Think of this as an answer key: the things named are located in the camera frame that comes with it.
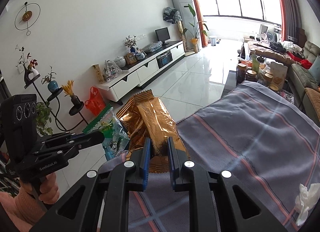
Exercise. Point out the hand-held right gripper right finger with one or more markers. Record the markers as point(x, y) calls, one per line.
point(171, 169)

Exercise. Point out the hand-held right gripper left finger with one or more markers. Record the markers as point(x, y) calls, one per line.
point(147, 167)

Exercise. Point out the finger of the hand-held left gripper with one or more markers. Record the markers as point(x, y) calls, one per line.
point(92, 139)
point(60, 137)

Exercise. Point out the green snack packet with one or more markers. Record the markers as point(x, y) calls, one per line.
point(113, 141)

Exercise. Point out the long gold foil wrapper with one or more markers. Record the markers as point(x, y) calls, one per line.
point(156, 121)

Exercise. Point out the white tissue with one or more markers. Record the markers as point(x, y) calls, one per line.
point(306, 200)

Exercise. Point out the person's left forearm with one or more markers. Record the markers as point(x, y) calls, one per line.
point(17, 207)

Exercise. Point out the person's left hand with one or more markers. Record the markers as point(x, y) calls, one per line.
point(50, 189)

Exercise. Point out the green trailing plant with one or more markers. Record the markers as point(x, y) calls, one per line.
point(43, 116)

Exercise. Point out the black tiered plant stand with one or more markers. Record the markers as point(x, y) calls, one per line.
point(76, 109)

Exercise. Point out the orange plastic bag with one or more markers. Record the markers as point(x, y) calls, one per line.
point(95, 103)

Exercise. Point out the black vase yellow flowers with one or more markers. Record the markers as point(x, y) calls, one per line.
point(75, 100)

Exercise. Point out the blue vase green plant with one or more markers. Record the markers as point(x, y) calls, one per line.
point(52, 86)

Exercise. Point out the white vase red flowers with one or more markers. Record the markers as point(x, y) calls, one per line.
point(31, 73)

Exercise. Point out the gold cylinder tube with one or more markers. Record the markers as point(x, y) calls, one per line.
point(98, 74)

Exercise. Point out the glass ship ornament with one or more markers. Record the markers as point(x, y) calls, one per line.
point(112, 71)

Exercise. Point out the grey plaid tablecloth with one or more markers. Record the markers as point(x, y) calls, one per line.
point(237, 134)

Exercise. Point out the white ceramic jar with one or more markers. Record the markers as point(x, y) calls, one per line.
point(120, 62)

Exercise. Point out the white black-topped TV cabinet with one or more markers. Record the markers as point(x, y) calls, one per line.
point(140, 71)

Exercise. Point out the blue white porcelain jar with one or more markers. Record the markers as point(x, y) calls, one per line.
point(140, 55)

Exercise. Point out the blue vase with twigs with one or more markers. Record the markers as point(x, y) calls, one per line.
point(132, 49)

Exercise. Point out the dark glass coffee table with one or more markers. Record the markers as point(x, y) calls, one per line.
point(231, 81)

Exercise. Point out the black glass-door appliance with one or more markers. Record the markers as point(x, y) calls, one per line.
point(164, 59)

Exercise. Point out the clear plastic bag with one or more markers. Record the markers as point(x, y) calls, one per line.
point(152, 47)

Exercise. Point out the group of wooden-lid jars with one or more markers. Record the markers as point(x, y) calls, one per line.
point(241, 73)

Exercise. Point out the black monitor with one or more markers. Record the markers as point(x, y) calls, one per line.
point(162, 34)

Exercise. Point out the tall plant yellow pot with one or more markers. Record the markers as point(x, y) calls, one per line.
point(195, 43)

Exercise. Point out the green standing pouch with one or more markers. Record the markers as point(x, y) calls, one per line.
point(255, 64)

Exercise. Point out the white pedal bin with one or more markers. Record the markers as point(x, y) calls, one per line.
point(212, 41)

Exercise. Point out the brown paper bag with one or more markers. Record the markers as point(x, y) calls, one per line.
point(278, 74)

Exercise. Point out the cloth-covered standing fan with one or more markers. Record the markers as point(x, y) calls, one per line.
point(171, 14)

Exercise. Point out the brown sofa seat cover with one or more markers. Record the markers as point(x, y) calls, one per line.
point(313, 101)

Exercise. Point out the white standing air conditioner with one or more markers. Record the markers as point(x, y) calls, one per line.
point(182, 9)

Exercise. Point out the green sofa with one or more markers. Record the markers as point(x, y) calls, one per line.
point(300, 74)

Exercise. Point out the black bag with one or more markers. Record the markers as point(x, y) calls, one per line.
point(277, 47)

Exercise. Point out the orange grey curtain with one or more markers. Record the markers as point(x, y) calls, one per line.
point(282, 9)
point(197, 9)

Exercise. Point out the white office chair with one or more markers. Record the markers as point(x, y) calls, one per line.
point(263, 31)

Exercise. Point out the round floor fan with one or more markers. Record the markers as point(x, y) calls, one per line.
point(271, 36)

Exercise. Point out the red flat box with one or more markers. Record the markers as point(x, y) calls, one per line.
point(293, 55)

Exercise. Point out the red cloth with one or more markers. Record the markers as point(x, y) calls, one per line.
point(305, 63)

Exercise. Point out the white clothes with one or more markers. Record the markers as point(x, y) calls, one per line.
point(290, 44)

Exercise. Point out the blue-grey cushion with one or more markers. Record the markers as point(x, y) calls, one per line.
point(315, 70)

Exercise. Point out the dark wooden cabinet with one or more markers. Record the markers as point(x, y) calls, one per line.
point(301, 35)

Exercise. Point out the wooden photo frame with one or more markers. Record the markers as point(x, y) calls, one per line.
point(130, 58)

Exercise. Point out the white wall socket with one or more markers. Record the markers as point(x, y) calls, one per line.
point(141, 37)

